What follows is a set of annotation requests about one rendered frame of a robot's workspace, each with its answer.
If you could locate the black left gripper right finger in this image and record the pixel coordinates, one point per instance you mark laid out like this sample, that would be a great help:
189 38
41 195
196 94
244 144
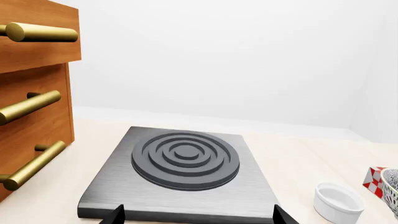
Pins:
282 217

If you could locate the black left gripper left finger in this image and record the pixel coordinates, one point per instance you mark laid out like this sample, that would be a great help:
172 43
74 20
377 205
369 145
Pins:
116 216

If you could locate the white ceramic ramekin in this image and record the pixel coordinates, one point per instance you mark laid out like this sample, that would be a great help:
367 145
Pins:
337 203

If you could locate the black white patterned bowl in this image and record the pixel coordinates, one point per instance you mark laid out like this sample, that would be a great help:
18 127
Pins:
391 189

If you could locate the grey flat stove base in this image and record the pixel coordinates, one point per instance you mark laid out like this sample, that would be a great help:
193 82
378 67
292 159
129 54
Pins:
105 186

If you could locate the dark grey ringed burner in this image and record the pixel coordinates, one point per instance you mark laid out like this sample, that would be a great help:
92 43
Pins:
186 161

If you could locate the red white checkered box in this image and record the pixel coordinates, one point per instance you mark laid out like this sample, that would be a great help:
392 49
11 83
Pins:
374 180

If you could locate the wooden drawer cabinet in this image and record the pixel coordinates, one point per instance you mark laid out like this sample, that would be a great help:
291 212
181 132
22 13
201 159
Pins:
34 77

